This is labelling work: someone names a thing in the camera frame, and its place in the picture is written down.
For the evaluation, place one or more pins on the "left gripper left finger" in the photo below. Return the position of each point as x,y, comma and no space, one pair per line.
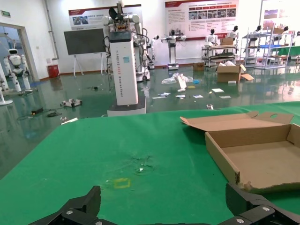
86,206

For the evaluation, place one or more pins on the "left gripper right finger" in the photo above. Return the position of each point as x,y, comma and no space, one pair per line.
253,208

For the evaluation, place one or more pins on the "torn-edged open cardboard box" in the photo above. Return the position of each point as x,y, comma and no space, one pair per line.
257,159

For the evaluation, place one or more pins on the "red floor box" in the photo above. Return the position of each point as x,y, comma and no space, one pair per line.
53,71

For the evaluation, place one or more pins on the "green table cloth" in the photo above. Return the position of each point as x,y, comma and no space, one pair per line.
117,145

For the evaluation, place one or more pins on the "white floor gadget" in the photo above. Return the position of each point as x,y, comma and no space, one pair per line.
71,103

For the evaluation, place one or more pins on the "black floor device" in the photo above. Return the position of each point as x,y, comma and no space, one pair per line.
37,110

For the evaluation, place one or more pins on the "large open cardboard carton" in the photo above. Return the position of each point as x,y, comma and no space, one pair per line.
228,75

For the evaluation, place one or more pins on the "white tower robot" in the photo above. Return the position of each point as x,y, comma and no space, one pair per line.
124,70

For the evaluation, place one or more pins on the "small cardboard carton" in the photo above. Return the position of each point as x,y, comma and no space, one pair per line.
198,66

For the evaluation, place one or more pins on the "clear plastic bags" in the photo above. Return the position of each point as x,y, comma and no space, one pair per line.
171,79

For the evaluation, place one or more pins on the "metal storage rack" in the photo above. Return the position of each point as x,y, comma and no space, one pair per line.
269,51

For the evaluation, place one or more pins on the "metal cart with carton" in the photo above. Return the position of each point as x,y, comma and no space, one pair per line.
219,52

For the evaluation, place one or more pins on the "white humanoid robot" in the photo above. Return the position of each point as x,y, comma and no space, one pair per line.
15,59

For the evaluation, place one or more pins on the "dark display on stand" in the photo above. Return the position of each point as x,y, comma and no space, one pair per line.
84,41

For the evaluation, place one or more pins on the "green exit sign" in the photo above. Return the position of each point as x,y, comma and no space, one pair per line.
5,13

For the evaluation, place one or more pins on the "white robot on pedestal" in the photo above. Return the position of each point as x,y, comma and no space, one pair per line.
173,47

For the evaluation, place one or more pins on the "grey wall pipe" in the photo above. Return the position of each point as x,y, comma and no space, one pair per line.
50,28

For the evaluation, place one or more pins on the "large wall info board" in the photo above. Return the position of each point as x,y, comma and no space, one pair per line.
201,23

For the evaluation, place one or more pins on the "small red white wall poster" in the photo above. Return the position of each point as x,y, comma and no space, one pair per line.
79,14

